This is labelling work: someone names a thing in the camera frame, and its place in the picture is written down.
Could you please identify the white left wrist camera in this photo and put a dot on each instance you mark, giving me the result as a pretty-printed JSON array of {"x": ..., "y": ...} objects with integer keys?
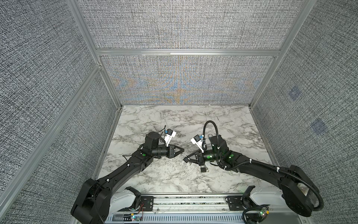
[{"x": 169, "y": 134}]

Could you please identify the aluminium front frame rail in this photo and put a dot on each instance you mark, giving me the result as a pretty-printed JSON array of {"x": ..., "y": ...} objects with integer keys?
[{"x": 204, "y": 209}]

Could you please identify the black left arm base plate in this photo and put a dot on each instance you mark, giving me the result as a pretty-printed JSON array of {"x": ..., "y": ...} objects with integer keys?
[{"x": 145, "y": 203}]

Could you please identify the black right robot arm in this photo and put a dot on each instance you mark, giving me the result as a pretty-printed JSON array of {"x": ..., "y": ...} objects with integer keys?
[{"x": 299, "y": 192}]

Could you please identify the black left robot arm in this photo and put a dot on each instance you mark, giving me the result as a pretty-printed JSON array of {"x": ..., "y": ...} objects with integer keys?
[{"x": 96, "y": 201}]

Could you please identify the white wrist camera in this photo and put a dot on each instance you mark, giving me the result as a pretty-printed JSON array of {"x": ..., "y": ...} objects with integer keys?
[
  {"x": 169, "y": 134},
  {"x": 199, "y": 141}
]

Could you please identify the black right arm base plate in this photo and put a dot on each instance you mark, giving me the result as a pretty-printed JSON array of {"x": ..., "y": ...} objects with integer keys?
[{"x": 240, "y": 203}]

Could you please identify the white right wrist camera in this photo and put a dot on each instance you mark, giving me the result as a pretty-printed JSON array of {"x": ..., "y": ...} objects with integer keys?
[{"x": 199, "y": 141}]

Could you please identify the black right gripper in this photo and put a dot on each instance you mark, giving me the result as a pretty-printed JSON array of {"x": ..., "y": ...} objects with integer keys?
[{"x": 200, "y": 157}]

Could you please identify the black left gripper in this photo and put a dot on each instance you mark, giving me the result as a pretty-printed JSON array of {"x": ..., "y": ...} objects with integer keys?
[{"x": 171, "y": 151}]

